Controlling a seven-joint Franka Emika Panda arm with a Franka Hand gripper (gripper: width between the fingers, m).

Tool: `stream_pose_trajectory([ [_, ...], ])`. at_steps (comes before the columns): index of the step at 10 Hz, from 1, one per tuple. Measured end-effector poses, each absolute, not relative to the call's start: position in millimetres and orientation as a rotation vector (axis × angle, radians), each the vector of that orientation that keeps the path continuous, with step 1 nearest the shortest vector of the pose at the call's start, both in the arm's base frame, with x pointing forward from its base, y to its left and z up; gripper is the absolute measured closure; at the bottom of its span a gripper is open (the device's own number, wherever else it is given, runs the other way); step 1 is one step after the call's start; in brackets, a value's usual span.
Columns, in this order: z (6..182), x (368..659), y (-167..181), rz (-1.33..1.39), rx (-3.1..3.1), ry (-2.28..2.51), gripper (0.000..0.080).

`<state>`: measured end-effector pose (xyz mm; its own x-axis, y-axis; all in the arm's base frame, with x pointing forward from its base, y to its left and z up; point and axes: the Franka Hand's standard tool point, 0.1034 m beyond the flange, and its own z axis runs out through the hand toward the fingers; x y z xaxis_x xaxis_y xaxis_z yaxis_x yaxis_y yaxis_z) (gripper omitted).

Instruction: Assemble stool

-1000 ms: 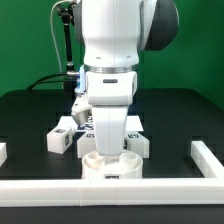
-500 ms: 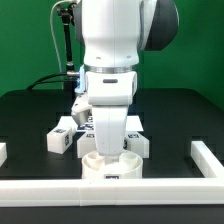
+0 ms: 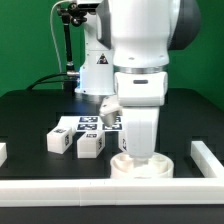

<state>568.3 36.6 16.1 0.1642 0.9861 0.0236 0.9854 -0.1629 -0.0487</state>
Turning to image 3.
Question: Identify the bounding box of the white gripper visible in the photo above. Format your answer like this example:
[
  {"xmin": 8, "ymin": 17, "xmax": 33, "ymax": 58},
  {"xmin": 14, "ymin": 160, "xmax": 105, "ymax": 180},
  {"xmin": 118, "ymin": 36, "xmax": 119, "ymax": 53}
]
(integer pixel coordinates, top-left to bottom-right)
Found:
[{"xmin": 99, "ymin": 96, "xmax": 159, "ymax": 169}]

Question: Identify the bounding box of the white marker sheet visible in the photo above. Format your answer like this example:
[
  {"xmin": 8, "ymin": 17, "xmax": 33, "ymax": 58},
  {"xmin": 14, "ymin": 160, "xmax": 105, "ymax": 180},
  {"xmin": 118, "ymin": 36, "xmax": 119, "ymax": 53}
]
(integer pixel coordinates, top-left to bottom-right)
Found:
[{"xmin": 58, "ymin": 116, "xmax": 123, "ymax": 132}]

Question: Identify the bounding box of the black cable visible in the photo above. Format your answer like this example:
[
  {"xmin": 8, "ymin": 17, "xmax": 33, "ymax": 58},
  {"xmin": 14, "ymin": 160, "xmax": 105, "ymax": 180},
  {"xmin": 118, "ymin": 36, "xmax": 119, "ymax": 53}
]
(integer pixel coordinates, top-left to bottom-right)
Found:
[{"xmin": 26, "ymin": 72, "xmax": 75, "ymax": 91}]

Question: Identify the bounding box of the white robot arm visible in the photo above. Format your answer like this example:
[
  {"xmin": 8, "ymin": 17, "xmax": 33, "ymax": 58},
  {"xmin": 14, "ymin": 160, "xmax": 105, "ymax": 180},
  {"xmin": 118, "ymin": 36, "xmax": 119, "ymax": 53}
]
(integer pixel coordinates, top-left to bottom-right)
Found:
[{"xmin": 96, "ymin": 0, "xmax": 201, "ymax": 167}]

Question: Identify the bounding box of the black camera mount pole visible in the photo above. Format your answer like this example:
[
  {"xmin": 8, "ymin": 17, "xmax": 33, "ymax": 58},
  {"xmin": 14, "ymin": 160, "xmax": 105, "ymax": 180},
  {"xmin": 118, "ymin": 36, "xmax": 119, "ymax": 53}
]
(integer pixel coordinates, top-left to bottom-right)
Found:
[{"xmin": 57, "ymin": 2, "xmax": 87, "ymax": 95}]

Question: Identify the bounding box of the white cable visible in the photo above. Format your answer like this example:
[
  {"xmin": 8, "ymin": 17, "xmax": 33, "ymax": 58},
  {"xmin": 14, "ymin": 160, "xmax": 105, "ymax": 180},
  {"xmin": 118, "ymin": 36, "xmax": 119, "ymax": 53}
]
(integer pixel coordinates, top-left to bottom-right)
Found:
[{"xmin": 49, "ymin": 0, "xmax": 78, "ymax": 74}]

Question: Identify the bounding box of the white U-shaped fence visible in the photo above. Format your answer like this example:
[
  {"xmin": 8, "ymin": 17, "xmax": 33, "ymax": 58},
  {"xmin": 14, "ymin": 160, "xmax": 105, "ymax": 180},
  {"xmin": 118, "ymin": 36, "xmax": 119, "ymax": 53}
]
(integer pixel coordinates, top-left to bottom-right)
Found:
[{"xmin": 0, "ymin": 141, "xmax": 224, "ymax": 207}]

